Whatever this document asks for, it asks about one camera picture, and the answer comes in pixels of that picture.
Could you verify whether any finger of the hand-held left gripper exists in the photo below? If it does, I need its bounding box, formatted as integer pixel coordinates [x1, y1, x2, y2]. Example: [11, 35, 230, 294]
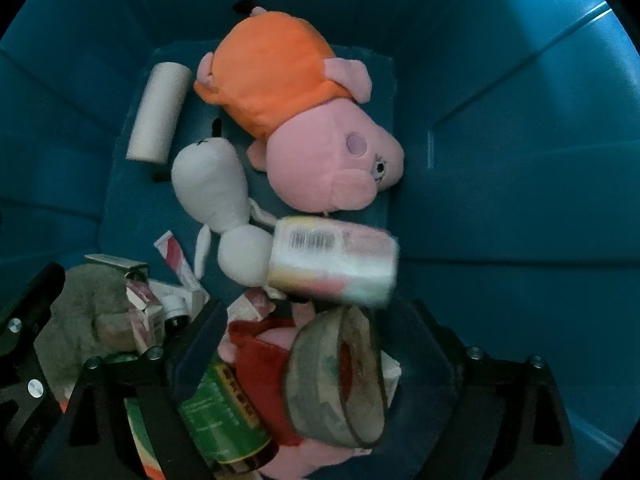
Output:
[0, 260, 66, 466]

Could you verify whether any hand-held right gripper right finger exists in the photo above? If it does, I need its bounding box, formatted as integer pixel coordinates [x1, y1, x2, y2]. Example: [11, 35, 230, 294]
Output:
[382, 300, 576, 480]

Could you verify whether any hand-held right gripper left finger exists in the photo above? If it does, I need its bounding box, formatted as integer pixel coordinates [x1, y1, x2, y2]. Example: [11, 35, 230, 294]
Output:
[50, 299, 231, 480]

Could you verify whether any green bottle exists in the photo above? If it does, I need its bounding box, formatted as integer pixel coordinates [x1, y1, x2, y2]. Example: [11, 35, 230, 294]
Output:
[176, 354, 279, 472]

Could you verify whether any tape roll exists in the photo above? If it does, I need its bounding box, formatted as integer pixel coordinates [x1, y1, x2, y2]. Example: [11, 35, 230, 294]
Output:
[284, 305, 387, 449]

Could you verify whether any blurred white box with barcode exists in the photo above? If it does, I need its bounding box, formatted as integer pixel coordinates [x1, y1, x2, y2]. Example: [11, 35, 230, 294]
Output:
[268, 216, 401, 307]

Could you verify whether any blue plastic crate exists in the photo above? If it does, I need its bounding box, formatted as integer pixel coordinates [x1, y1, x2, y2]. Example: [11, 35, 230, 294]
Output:
[0, 0, 640, 480]

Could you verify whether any white paper roll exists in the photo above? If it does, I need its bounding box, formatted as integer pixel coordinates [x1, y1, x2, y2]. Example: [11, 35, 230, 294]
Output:
[125, 62, 194, 165]

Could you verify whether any small black-capped white bottle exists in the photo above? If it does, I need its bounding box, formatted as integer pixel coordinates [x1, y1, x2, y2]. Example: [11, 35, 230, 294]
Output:
[162, 294, 191, 329]

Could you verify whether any red-dress pig plush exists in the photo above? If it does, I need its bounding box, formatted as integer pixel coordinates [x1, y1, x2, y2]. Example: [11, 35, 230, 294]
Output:
[219, 316, 373, 480]

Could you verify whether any grey plush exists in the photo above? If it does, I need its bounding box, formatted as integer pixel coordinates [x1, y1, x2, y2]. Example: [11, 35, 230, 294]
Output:
[34, 264, 137, 387]

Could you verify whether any red white tube box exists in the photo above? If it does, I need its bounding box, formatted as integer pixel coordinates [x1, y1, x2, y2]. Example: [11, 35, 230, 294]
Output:
[152, 230, 211, 292]

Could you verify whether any white doll plush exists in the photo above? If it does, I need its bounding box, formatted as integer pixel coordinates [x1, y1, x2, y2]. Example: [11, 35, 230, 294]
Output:
[171, 135, 278, 287]

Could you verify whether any orange-dress pig plush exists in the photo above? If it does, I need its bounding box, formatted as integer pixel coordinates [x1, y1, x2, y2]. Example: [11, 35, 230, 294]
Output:
[194, 6, 406, 212]

